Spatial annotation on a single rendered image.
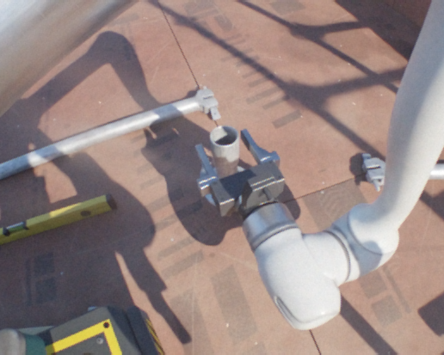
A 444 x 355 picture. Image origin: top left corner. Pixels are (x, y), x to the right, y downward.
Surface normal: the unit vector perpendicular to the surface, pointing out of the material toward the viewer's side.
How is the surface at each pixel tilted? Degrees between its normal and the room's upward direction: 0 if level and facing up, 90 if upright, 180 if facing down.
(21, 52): 102
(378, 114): 0
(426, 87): 85
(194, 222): 0
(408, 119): 95
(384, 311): 0
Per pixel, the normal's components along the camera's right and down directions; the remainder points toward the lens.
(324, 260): 0.31, -0.61
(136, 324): -0.05, -0.56
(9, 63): 0.55, 0.78
